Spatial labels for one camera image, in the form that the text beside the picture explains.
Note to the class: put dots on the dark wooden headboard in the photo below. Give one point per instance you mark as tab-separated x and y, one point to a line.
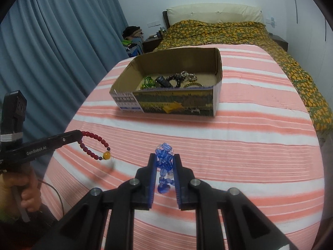
166	19

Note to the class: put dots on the gold twisted bangle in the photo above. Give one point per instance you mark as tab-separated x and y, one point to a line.
192	85

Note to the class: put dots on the person's left hand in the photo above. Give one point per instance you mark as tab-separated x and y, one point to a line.
31	194

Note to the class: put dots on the green beaded ornament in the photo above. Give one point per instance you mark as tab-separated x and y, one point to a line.
148	82

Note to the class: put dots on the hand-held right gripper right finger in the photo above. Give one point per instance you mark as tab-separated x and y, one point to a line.
180	182

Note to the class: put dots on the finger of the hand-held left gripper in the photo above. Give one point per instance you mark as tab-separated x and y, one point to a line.
52	144

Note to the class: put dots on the printed cardboard box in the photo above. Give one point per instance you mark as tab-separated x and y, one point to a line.
177	101

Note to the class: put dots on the white wall outlet with plug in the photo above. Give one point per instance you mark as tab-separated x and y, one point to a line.
270	22

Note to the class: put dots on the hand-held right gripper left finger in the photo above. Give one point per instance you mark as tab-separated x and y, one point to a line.
148	177

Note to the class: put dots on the yellow floral blanket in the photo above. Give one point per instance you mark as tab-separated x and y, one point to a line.
294	67

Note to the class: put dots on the pile of clothes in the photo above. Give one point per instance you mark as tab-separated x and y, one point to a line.
132	40

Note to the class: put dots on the pink white striped blanket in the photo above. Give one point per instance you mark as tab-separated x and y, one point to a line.
234	148

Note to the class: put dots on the cream pillow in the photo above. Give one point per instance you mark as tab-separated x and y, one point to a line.
213	13

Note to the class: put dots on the dark wooden nightstand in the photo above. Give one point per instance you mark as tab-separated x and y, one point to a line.
279	41
151	44

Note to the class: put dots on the white wall switch plate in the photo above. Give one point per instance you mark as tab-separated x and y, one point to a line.
153	24

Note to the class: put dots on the blue-grey curtain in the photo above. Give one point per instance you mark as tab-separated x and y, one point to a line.
57	44

